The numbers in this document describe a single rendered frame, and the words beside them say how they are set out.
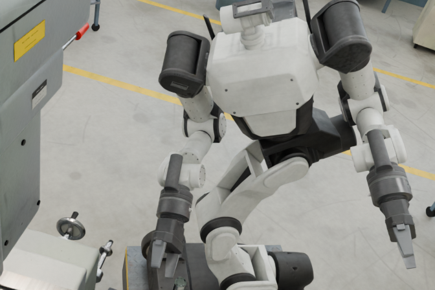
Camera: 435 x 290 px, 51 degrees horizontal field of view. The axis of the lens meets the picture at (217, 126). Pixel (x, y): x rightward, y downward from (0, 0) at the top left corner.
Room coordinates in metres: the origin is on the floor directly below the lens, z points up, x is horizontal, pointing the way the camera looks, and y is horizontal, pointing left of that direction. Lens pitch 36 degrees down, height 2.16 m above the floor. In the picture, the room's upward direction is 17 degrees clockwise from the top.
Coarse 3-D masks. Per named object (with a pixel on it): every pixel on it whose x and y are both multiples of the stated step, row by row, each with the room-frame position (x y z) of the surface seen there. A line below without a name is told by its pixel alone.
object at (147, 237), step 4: (152, 232) 1.30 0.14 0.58; (144, 236) 1.30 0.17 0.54; (148, 236) 1.29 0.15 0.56; (144, 240) 1.28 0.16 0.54; (148, 240) 1.27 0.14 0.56; (184, 240) 1.34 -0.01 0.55; (144, 244) 1.27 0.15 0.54; (148, 244) 1.27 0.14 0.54; (144, 248) 1.26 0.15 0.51; (148, 248) 1.27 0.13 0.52; (144, 252) 1.26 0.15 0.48; (144, 256) 1.27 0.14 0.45
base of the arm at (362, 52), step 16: (336, 0) 1.13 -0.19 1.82; (352, 0) 1.14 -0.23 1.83; (320, 16) 1.13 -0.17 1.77; (320, 32) 1.09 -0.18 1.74; (320, 48) 1.05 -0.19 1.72; (336, 48) 1.01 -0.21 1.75; (352, 48) 1.02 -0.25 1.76; (368, 48) 1.03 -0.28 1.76; (336, 64) 1.03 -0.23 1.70; (352, 64) 1.04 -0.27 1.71
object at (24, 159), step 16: (32, 128) 0.62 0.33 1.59; (16, 144) 0.57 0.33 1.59; (32, 144) 0.62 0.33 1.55; (0, 160) 0.52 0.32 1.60; (16, 160) 0.57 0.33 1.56; (32, 160) 0.62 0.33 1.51; (0, 176) 0.51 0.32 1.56; (16, 176) 0.56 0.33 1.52; (32, 176) 0.62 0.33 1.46; (0, 192) 0.51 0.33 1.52; (16, 192) 0.56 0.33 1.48; (32, 192) 0.62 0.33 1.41; (0, 208) 0.51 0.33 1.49; (16, 208) 0.56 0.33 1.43; (32, 208) 0.62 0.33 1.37; (16, 224) 0.56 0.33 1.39; (16, 240) 0.56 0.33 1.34
